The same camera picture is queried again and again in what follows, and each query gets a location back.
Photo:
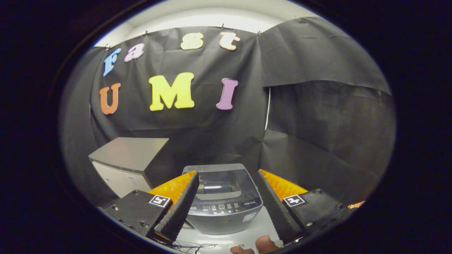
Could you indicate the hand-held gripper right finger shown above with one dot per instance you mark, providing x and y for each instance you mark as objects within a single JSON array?
[{"x": 279, "y": 211}]

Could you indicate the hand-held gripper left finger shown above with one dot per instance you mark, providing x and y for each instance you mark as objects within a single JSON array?
[{"x": 178, "y": 208}]

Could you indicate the grey washing machine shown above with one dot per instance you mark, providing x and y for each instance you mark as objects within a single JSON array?
[{"x": 219, "y": 224}]

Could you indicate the dark washing machine lid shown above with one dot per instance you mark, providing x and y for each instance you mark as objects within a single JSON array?
[{"x": 219, "y": 176}]

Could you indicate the grey cabinet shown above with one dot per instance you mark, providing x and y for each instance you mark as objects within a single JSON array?
[{"x": 127, "y": 151}]

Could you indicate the brown cardboard piece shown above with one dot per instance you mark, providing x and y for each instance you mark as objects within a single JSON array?
[{"x": 356, "y": 204}]

